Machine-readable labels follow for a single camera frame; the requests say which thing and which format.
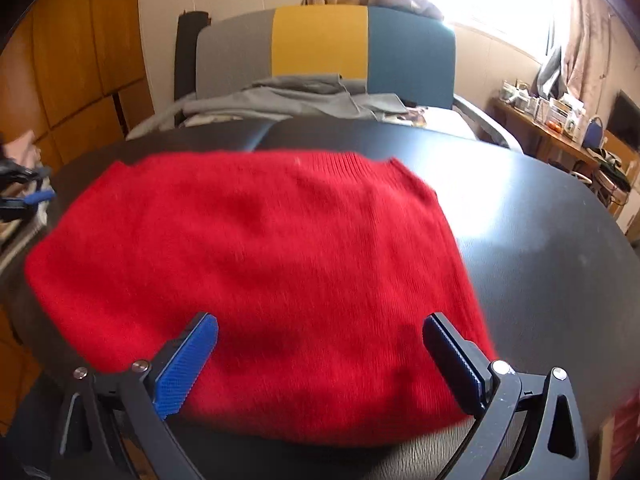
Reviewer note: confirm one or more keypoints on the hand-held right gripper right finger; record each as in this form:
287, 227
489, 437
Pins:
460, 365

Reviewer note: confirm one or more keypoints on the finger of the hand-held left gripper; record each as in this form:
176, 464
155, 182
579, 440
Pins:
27, 174
40, 198

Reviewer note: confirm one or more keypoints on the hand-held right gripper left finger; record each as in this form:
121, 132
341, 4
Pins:
185, 365

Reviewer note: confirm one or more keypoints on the red knit sweater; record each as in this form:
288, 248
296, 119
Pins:
260, 270

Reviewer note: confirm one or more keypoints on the dark folded clothes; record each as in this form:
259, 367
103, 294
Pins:
612, 170

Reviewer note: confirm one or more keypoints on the wooden wardrobe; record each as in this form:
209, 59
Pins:
75, 60

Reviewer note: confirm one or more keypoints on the pink bed blanket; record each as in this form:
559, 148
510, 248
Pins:
627, 425

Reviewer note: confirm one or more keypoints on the black upright panel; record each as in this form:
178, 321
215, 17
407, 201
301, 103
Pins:
187, 55

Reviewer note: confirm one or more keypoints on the wooden table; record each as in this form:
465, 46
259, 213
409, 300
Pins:
540, 135

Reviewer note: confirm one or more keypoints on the oranges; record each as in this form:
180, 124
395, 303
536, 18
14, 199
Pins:
553, 125

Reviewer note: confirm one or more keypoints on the blue bag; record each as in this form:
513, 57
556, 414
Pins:
593, 134

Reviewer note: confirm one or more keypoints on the grey garment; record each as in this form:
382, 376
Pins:
300, 100

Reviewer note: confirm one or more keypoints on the black television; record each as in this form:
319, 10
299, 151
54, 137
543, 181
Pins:
627, 120

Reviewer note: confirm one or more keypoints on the grey hanging cloth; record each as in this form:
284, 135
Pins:
549, 72

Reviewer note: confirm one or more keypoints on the grey yellow blue armchair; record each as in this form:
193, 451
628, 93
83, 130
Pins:
320, 40

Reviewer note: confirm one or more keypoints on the pink ship print curtain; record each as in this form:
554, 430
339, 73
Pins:
585, 45

